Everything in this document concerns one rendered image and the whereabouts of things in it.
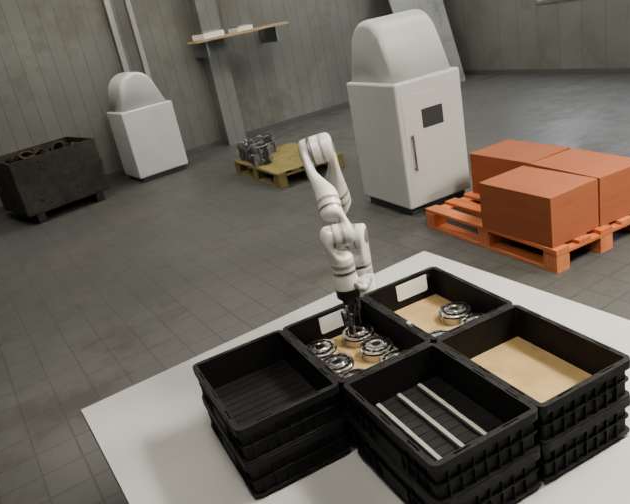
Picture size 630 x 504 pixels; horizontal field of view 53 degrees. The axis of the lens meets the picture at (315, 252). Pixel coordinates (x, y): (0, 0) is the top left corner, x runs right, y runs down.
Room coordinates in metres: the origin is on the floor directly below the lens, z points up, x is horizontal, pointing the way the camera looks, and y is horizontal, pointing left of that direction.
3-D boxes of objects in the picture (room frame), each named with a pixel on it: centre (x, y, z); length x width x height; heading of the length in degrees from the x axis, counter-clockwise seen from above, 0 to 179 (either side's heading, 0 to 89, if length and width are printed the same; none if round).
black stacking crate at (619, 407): (1.38, -0.49, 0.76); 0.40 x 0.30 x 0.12; 23
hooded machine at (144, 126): (8.73, 1.92, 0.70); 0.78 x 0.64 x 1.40; 118
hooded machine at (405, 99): (5.43, -1.01, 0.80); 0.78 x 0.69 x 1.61; 27
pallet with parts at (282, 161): (7.44, 0.12, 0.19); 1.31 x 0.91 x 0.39; 28
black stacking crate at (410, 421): (1.27, -0.21, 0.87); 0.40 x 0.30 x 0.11; 23
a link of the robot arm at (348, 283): (1.73, -0.09, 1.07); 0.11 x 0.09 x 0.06; 68
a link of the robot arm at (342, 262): (1.74, -0.07, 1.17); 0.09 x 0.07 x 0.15; 92
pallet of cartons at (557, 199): (4.26, -1.60, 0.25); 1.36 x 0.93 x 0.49; 25
